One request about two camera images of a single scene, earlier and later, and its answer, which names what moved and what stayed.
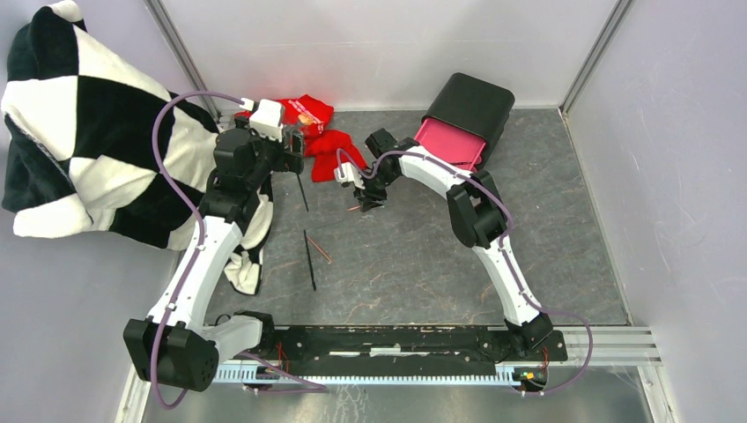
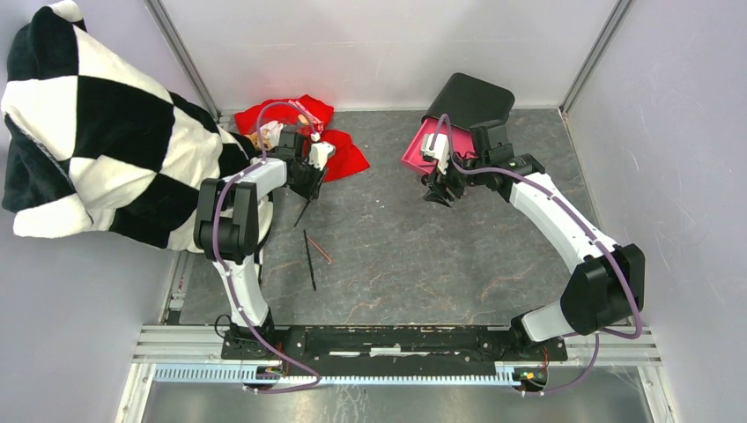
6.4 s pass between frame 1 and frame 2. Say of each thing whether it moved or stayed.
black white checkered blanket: stayed
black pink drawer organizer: stayed
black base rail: stayed
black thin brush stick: stayed
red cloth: stayed
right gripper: moved
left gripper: moved
